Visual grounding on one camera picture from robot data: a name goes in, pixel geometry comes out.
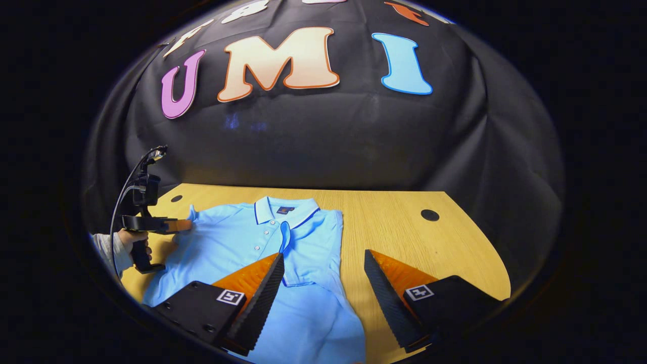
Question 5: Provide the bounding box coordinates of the black backdrop cloth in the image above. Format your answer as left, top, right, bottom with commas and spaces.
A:
83, 0, 564, 304

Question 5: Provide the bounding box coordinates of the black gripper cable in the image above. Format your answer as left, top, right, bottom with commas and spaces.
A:
110, 147, 167, 276

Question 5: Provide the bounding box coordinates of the light blue polo T-shirt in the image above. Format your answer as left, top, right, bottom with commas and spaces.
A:
143, 196, 367, 364

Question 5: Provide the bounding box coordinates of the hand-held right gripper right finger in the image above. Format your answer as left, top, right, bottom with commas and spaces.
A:
364, 249, 507, 353

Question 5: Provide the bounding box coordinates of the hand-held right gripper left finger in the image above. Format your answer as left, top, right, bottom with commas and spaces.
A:
151, 253, 285, 356

